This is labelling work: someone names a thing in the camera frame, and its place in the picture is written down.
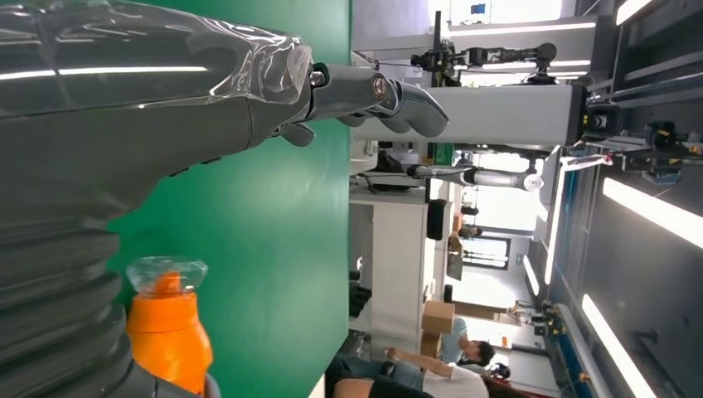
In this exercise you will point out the person in background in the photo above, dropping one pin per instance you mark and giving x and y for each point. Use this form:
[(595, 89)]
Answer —
[(456, 382), (478, 351)]

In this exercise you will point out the brown cardboard box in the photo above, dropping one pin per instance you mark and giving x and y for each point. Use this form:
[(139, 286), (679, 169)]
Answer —
[(437, 317)]

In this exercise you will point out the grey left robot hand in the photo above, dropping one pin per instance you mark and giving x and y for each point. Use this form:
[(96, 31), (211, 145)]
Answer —
[(110, 110)]

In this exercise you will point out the black speaker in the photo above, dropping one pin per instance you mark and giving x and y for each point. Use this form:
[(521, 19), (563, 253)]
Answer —
[(436, 219)]

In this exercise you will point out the orange detergent bottle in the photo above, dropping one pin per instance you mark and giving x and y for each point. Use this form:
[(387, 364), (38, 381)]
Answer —
[(167, 335)]

